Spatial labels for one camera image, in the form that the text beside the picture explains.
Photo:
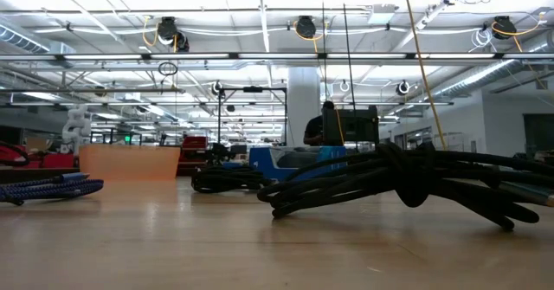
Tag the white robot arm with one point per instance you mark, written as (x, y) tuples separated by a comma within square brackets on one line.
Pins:
[(77, 127)]

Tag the blue PlayStation controller box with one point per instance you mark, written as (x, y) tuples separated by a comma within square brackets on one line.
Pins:
[(264, 162)]

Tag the person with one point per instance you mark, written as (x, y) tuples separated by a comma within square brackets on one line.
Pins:
[(312, 132)]

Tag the white building column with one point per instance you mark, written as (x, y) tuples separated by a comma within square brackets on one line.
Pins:
[(303, 108)]

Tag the black monitor on stand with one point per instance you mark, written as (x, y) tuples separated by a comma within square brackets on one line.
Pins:
[(350, 125)]

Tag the long ceiling light strip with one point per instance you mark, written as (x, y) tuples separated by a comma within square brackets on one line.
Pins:
[(277, 56)]

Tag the red tool chest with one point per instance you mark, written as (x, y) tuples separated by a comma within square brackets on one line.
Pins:
[(195, 145)]

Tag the orange bag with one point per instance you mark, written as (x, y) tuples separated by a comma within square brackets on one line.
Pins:
[(130, 162)]

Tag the red crate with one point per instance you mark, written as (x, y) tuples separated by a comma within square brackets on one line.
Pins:
[(56, 160)]

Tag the black metal frame stand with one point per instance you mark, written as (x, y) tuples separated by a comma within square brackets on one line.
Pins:
[(219, 117)]

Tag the silver air duct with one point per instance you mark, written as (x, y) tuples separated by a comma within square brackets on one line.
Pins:
[(485, 75), (26, 41)]

